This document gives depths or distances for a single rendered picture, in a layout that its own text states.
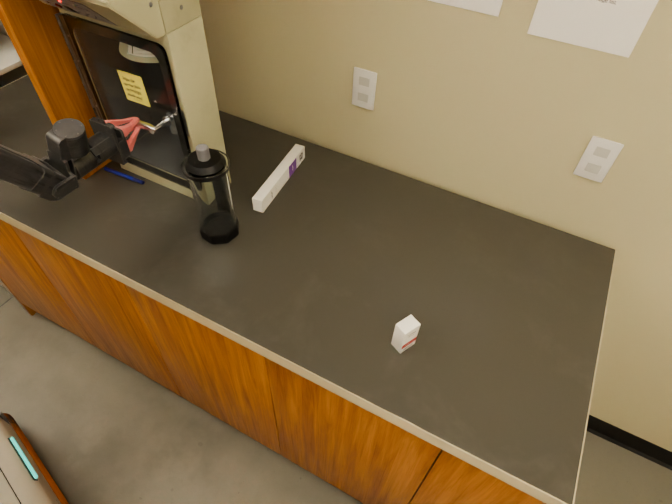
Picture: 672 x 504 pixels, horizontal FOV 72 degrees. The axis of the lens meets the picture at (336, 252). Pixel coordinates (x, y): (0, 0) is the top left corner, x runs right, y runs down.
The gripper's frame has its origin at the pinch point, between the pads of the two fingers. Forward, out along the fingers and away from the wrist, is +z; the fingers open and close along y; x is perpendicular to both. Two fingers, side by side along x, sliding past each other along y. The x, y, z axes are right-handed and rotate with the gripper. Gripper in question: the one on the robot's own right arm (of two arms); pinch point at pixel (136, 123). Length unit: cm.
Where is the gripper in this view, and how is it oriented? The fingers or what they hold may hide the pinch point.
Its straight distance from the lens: 122.9
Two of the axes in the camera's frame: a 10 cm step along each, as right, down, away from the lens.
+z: 4.7, -6.6, 5.9
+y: 0.3, -6.6, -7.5
